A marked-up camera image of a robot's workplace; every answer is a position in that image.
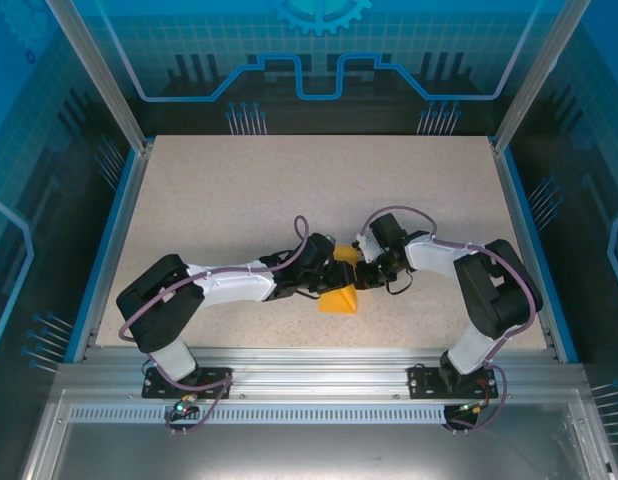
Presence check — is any shiny metal sheet panel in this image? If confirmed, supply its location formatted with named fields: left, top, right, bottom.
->
left=18, top=389, right=618, bottom=480

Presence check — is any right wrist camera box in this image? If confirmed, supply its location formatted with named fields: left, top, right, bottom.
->
left=353, top=233, right=378, bottom=264

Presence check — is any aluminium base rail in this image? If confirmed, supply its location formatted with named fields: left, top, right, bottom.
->
left=56, top=347, right=588, bottom=401

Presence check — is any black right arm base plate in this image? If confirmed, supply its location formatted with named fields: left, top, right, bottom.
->
left=407, top=364, right=499, bottom=400

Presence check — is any slotted aluminium cable duct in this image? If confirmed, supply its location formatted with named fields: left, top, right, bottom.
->
left=68, top=405, right=448, bottom=423

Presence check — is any aluminium side rail blue edge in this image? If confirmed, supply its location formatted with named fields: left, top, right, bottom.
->
left=63, top=142, right=155, bottom=364
left=490, top=142, right=581, bottom=364

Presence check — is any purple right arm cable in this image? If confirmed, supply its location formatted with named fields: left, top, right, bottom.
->
left=361, top=205, right=536, bottom=436

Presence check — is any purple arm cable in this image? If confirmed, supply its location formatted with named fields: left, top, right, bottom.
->
left=118, top=214, right=310, bottom=437
left=361, top=205, right=536, bottom=436

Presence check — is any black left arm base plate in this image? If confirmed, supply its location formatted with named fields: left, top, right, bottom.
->
left=141, top=367, right=234, bottom=400

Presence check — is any cable connector with green light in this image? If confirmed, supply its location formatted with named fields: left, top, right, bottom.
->
left=456, top=399, right=491, bottom=417
left=171, top=394, right=210, bottom=419

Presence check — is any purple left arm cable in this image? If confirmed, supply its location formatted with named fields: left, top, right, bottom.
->
left=118, top=214, right=310, bottom=437

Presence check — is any aluminium frame post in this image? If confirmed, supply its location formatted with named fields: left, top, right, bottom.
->
left=490, top=0, right=596, bottom=153
left=46, top=0, right=154, bottom=154

